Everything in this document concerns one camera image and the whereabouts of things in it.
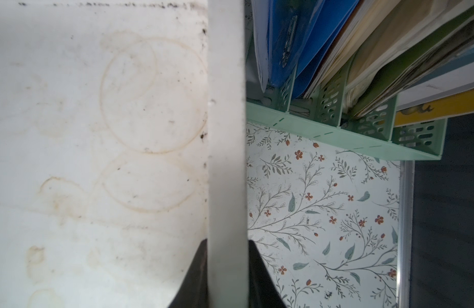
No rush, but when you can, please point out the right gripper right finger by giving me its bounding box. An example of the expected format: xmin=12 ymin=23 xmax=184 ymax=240
xmin=248 ymin=240 xmax=286 ymax=308

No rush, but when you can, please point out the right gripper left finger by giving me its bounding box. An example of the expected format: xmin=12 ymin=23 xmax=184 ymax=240
xmin=169 ymin=239 xmax=209 ymax=308

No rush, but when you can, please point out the white plastic drawer cabinet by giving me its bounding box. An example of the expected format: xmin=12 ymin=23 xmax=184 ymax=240
xmin=0 ymin=1 xmax=247 ymax=307

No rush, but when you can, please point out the mint green file organizer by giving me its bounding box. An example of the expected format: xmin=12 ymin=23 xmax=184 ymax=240
xmin=247 ymin=61 xmax=448 ymax=160

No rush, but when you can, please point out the blue folder in organizer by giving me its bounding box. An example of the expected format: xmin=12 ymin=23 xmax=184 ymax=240
xmin=255 ymin=1 xmax=359 ymax=98

